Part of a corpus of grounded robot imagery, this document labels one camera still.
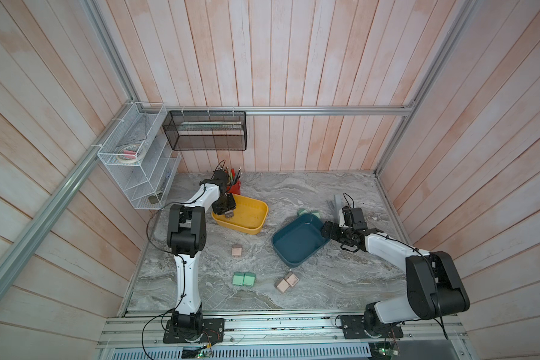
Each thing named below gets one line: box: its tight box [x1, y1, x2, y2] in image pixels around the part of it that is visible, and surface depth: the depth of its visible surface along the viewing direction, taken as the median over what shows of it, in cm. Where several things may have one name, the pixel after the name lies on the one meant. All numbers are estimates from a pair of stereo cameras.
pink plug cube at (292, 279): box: [285, 271, 300, 288], surface depth 84 cm
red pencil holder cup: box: [226, 166, 242, 195], surface depth 106 cm
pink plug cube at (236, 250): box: [231, 244, 243, 257], surface depth 92 cm
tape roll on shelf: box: [117, 144, 145, 164], surface depth 75 cm
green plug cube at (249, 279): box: [243, 272, 256, 287], surface depth 85 cm
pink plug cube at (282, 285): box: [274, 278, 291, 294], surface depth 83 cm
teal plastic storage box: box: [271, 213, 331, 268], surface depth 99 cm
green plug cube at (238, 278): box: [232, 271, 245, 286], surface depth 85 cm
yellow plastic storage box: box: [211, 193, 269, 235], surface depth 103 cm
